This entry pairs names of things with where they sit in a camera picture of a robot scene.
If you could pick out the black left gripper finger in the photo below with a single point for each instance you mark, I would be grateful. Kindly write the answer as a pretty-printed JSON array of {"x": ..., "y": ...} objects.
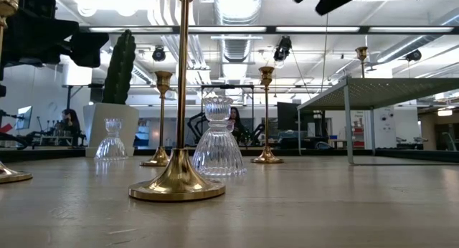
[{"x": 89, "y": 49}]

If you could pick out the clear ribbed glass candle holder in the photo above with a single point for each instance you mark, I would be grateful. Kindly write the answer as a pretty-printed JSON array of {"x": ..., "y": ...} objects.
[
  {"x": 111, "y": 147},
  {"x": 218, "y": 151}
]

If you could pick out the green cactus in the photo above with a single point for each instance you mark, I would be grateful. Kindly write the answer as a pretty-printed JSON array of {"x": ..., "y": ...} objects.
[{"x": 120, "y": 72}]

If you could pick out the white hexagonal plant pot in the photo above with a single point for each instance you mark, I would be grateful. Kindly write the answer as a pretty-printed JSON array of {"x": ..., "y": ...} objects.
[{"x": 107, "y": 110}]

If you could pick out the black round ceiling lamp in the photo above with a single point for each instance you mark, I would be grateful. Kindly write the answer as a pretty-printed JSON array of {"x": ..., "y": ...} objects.
[
  {"x": 159, "y": 54},
  {"x": 414, "y": 55}
]

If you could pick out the person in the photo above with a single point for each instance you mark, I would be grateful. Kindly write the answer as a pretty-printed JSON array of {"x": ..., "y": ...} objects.
[
  {"x": 237, "y": 115},
  {"x": 70, "y": 124}
]

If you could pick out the dark computer monitor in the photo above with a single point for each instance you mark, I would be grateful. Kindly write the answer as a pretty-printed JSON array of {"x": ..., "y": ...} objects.
[{"x": 287, "y": 115}]

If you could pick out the white cabinet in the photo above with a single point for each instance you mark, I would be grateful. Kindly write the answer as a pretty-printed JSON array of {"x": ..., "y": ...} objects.
[{"x": 383, "y": 133}]

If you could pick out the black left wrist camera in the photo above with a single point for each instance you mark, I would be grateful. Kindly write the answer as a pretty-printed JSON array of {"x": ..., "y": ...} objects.
[{"x": 37, "y": 4}]

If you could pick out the black overhead camera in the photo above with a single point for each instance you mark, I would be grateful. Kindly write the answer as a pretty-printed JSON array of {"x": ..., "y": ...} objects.
[{"x": 283, "y": 49}]

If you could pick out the black aluminium rig frame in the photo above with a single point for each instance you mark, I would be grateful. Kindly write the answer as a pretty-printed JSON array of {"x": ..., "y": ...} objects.
[{"x": 54, "y": 154}]

